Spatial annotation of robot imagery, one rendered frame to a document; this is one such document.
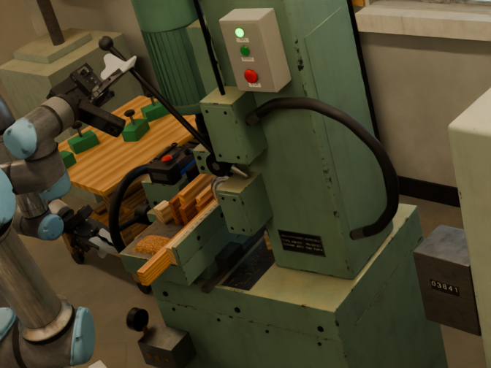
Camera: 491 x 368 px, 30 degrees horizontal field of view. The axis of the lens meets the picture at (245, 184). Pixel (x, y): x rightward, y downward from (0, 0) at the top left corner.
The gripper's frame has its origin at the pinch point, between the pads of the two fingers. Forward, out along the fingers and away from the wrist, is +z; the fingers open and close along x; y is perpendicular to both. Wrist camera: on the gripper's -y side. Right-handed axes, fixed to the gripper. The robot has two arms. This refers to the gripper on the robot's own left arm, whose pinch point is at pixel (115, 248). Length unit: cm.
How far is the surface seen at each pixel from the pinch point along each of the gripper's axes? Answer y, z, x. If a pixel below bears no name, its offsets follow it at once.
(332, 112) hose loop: -89, 50, 1
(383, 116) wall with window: 36, 21, -147
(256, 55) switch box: -94, 32, 3
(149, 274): -36, 27, 24
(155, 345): -2.8, 29.4, 19.2
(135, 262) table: -26.6, 18.4, 16.7
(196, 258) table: -34.4, 32.0, 11.0
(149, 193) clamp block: -23.1, 5.0, -6.1
